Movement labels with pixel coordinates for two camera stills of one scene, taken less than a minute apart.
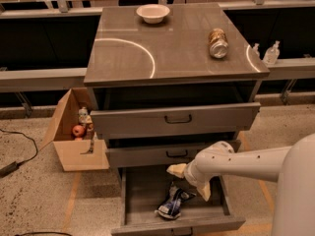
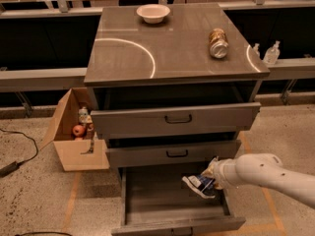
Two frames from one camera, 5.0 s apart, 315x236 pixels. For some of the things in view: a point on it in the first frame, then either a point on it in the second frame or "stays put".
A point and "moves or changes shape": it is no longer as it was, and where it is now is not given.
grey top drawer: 229,116 stays put
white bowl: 153,14 stays put
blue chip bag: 170,205 moves or changes shape
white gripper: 193,175 -> 221,174
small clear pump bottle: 255,51 stays put
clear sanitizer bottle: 272,54 stays put
